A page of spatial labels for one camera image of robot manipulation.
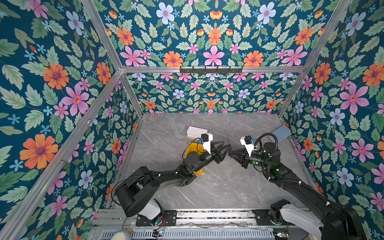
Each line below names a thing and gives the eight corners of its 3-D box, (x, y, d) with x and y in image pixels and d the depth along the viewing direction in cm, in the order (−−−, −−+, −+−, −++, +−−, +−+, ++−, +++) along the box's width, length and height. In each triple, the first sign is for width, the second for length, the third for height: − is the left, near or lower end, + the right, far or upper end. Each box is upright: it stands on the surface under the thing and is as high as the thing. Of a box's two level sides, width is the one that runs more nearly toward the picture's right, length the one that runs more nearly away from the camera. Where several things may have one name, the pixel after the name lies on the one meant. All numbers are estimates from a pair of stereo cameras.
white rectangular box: (186, 137, 108) (186, 133, 104) (189, 129, 112) (189, 125, 108) (205, 140, 106) (205, 136, 102) (207, 133, 110) (207, 128, 106)
